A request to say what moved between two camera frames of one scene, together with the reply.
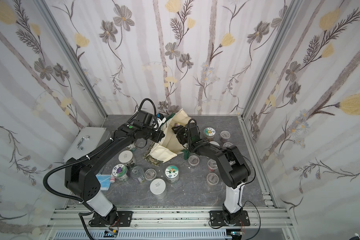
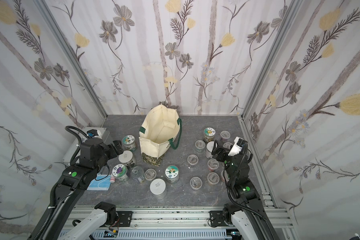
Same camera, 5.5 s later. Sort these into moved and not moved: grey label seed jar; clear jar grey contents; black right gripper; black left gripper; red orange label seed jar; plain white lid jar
Moved: black left gripper; black right gripper
Not moved: plain white lid jar; grey label seed jar; red orange label seed jar; clear jar grey contents
